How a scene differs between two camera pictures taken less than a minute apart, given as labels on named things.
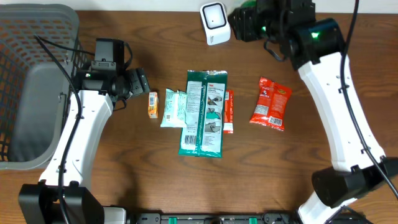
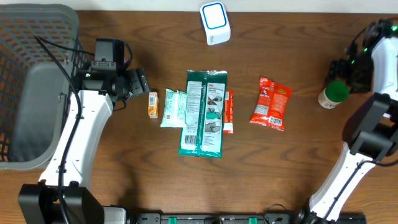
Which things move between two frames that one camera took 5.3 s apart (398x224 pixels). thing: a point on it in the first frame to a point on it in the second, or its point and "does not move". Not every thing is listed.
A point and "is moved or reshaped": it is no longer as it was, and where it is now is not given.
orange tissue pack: [153, 104] does not move
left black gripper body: [139, 83] does not move
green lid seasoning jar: [249, 4] is moved or reshaped
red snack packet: [271, 104] does not move
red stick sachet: [229, 111] does not move
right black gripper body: [249, 23] to [359, 73]
